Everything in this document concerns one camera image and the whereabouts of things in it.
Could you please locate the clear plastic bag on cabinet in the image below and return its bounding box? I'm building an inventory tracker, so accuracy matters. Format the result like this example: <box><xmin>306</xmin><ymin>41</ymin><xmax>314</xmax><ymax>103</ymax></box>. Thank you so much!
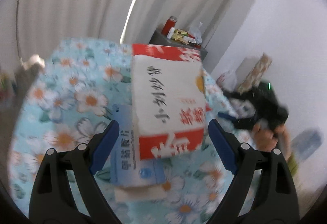
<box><xmin>188</xmin><ymin>22</ymin><xmax>203</xmax><ymax>44</ymax></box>

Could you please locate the red canister on cabinet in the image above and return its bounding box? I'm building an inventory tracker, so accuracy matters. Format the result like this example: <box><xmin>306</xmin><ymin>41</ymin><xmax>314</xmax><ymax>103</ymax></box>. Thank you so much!
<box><xmin>161</xmin><ymin>16</ymin><xmax>177</xmax><ymax>36</ymax></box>

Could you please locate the floral blue bed sheet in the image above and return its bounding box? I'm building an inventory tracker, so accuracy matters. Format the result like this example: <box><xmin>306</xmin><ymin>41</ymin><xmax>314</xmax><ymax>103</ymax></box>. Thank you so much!
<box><xmin>7</xmin><ymin>38</ymin><xmax>233</xmax><ymax>223</ymax></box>

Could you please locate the white plastic bag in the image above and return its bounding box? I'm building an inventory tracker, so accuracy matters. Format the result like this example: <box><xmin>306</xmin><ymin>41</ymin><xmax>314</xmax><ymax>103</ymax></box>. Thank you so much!
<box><xmin>216</xmin><ymin>70</ymin><xmax>238</xmax><ymax>92</ymax></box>

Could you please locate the red white tissue pack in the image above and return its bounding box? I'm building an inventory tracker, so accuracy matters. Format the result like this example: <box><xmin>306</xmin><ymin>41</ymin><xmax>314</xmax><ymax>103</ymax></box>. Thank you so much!
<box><xmin>131</xmin><ymin>44</ymin><xmax>206</xmax><ymax>160</ymax></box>

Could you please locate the patterned rolled mat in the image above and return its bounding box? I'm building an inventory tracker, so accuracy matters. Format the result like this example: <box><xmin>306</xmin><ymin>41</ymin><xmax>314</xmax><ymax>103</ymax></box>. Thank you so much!
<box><xmin>236</xmin><ymin>53</ymin><xmax>272</xmax><ymax>93</ymax></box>

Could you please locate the grey bedside cabinet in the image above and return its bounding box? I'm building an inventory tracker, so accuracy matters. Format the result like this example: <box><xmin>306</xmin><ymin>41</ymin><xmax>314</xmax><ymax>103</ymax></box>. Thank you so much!
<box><xmin>149</xmin><ymin>28</ymin><xmax>208</xmax><ymax>61</ymax></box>

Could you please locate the blue white medicine box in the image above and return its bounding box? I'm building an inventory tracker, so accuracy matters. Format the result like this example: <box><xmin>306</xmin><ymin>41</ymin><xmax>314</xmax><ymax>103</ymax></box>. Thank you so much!
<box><xmin>110</xmin><ymin>104</ymin><xmax>166</xmax><ymax>188</ymax></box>

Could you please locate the large blue water jug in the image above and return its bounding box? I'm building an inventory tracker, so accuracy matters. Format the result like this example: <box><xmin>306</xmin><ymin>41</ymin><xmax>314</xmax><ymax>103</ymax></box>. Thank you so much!
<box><xmin>291</xmin><ymin>128</ymin><xmax>324</xmax><ymax>162</ymax></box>

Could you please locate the person's right hand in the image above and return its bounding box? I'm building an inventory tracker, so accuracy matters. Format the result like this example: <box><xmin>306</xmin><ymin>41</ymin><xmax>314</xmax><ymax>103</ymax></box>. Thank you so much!
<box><xmin>252</xmin><ymin>123</ymin><xmax>291</xmax><ymax>160</ymax></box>

